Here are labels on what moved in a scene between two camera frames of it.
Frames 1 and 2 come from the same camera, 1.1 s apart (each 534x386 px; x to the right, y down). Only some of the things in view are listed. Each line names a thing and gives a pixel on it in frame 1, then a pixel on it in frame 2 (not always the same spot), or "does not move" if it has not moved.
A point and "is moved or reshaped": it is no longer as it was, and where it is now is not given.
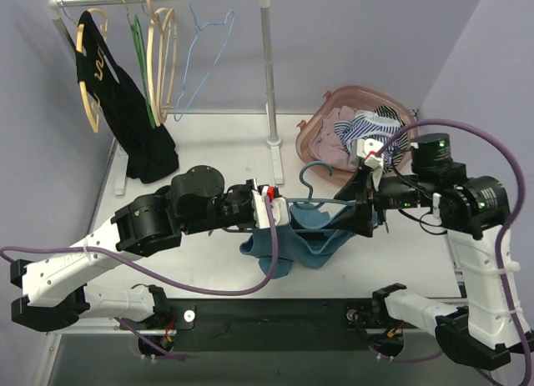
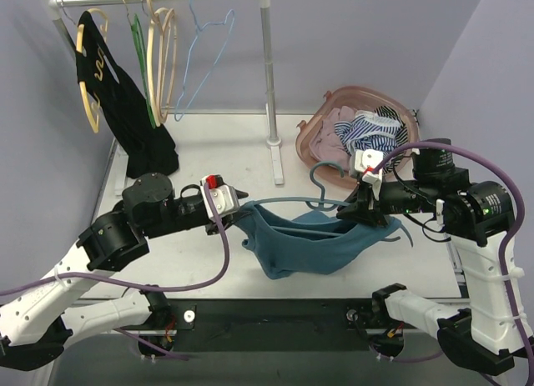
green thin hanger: [138, 37] does not move
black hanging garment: [152, 154] does not move
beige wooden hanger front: [163, 12] does not move
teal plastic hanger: [308, 199] is moved or reshaped
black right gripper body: [368, 204] does not move
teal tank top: [309, 240] is moved or reshaped
